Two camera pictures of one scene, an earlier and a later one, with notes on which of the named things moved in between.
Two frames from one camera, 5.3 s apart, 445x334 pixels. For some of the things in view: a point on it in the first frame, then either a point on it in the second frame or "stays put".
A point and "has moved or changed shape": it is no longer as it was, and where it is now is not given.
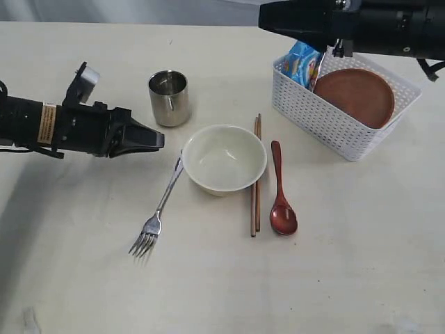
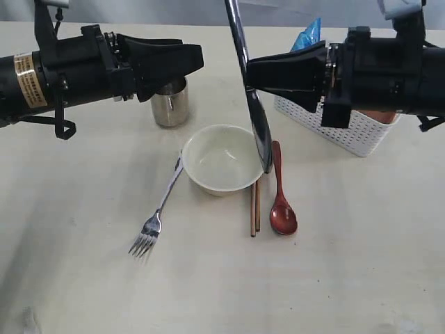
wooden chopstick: x=254 y=195 stays put
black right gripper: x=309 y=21 -> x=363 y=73
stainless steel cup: x=170 y=92 stays put
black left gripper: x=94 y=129 -> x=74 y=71
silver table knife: x=317 y=75 has moved or changed shape
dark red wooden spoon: x=283 y=219 stays put
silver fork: x=153 y=227 stays put
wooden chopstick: x=258 y=181 stays put
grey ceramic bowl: x=223 y=159 stays put
